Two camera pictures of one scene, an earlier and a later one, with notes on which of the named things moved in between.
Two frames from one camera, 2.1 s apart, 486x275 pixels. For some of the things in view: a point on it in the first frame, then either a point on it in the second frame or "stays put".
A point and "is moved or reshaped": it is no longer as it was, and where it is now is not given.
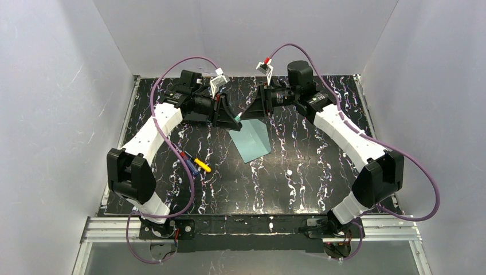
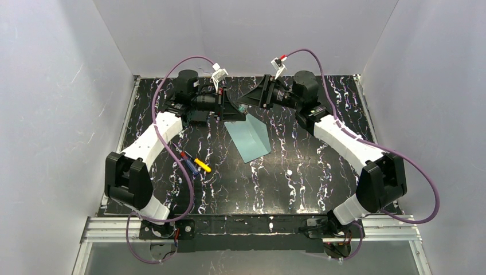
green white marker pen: (238, 118) is moved or reshaped
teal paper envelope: (253, 141) stays put
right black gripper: (263, 101) → (269, 94)
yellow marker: (203, 165) stays put
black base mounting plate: (233, 233) stays put
